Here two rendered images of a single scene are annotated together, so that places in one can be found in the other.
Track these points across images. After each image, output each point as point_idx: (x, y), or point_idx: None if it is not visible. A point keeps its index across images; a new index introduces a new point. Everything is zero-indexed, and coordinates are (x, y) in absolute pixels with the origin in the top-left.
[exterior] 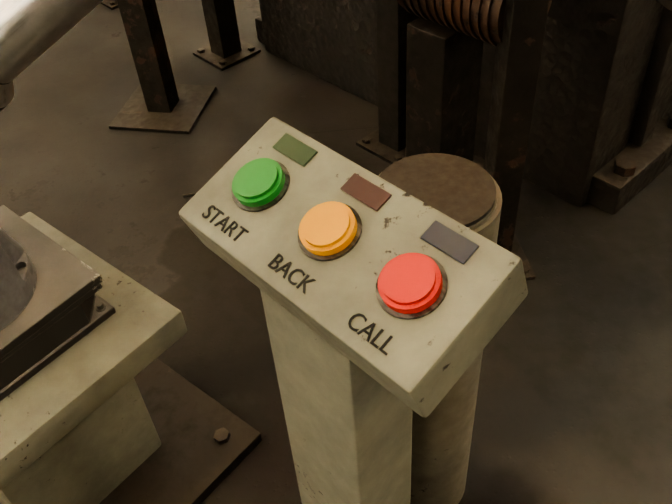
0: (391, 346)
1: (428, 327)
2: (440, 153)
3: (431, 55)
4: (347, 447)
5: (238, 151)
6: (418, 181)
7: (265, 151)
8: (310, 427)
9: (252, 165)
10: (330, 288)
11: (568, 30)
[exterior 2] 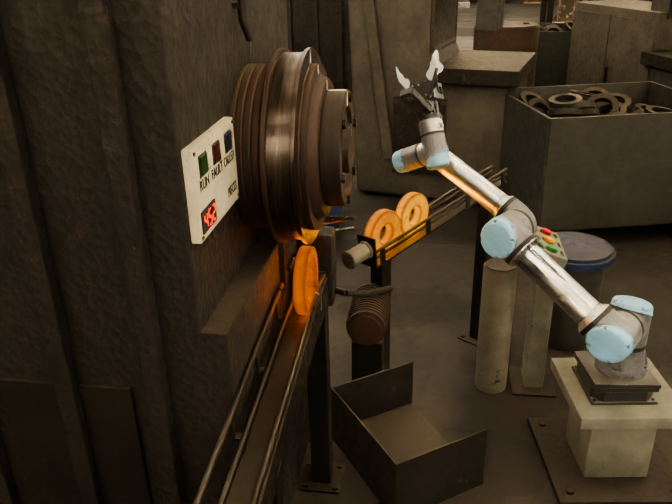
0: (554, 234)
1: None
2: (488, 267)
3: (383, 344)
4: None
5: (549, 253)
6: (501, 266)
7: (545, 249)
8: None
9: (551, 247)
10: (555, 240)
11: None
